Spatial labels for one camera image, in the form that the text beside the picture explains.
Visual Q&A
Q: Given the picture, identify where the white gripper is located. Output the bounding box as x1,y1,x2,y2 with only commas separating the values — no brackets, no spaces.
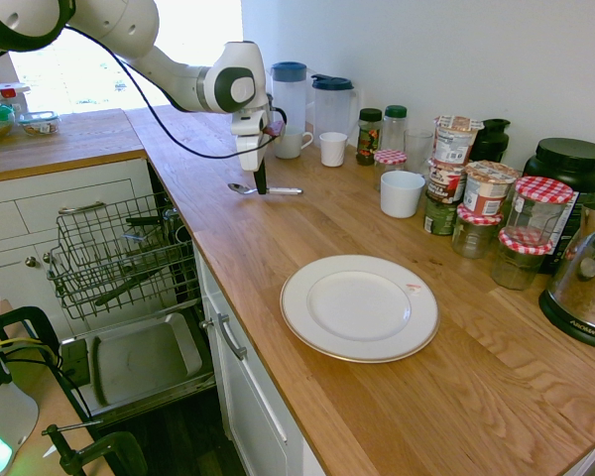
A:
235,132,270,196

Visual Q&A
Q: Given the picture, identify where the metal spoon with white handle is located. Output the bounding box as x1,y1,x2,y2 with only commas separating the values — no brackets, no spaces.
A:
227,182,304,196

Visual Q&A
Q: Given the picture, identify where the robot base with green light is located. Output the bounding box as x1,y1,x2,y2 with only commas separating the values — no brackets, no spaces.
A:
0,332,40,476

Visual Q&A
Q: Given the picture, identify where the open dishwasher door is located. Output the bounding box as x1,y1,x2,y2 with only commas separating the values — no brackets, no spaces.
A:
59,310,217,428

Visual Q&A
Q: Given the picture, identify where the white ribbed cup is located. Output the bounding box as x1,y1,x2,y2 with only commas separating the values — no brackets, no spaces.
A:
318,131,349,169

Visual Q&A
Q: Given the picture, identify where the tall pitcher with blue lid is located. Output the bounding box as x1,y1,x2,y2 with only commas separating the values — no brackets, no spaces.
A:
270,60,308,133

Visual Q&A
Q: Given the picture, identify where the short pitcher with blue lid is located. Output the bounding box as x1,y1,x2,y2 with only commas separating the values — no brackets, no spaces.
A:
310,73,361,145

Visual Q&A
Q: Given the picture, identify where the dark spice jar black lid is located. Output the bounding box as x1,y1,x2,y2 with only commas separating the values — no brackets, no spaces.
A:
355,107,384,167

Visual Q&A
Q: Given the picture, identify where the small jar red checkered lid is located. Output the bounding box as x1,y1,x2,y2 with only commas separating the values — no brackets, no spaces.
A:
373,149,409,192

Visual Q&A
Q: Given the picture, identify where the wide white mug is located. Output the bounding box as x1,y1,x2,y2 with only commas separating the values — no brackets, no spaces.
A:
379,171,426,219

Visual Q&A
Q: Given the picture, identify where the clear spice jar green lid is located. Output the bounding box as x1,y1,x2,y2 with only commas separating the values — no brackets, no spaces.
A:
382,104,409,153

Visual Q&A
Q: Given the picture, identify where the clear drinking glass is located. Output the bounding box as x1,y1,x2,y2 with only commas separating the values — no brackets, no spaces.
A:
404,128,435,176

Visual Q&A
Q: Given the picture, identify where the white plate with gold rim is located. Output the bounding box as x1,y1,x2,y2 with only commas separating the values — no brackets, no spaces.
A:
279,254,441,364

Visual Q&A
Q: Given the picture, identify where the green tin can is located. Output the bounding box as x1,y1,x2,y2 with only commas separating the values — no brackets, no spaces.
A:
422,191,458,237

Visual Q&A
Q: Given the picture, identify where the yogurt cup brown red label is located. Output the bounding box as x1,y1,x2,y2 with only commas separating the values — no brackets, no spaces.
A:
426,158,468,205

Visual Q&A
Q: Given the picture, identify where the glass jar red checkered lid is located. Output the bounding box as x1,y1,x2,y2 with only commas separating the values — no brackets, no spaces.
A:
489,228,553,292
504,176,575,248
450,202,504,261

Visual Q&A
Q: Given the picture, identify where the small glass food container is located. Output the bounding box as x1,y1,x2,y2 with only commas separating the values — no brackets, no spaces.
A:
18,109,60,137

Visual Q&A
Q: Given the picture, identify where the black bottle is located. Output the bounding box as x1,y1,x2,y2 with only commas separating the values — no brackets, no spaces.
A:
468,118,512,165

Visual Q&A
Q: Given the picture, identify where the food container red clip lid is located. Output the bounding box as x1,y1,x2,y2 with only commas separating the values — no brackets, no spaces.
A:
0,82,33,111

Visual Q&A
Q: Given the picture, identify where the black screw clamp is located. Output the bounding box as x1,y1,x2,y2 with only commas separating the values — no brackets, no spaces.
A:
40,419,148,476
0,290,60,371

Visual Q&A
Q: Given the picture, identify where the large black tub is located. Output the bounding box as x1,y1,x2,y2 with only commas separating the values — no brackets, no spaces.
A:
521,137,595,276

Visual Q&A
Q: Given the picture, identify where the steel electric kettle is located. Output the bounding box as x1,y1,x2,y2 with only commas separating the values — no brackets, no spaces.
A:
538,198,595,352

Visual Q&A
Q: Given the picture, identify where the white mug with handle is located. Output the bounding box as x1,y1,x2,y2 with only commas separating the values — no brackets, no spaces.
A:
273,126,314,160

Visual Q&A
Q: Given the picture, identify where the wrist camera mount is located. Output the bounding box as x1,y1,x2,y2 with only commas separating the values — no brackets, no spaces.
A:
230,108,285,138

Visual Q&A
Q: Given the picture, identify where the metal cabinet door handle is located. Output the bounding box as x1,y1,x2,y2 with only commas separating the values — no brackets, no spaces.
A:
216,313,249,362

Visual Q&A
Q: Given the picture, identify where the grey wire dishwasher rack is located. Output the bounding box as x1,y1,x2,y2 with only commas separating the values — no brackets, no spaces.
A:
46,191,201,322

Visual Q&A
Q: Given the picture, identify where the metal drawer handle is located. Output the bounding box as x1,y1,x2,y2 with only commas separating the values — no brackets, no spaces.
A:
57,199,108,216

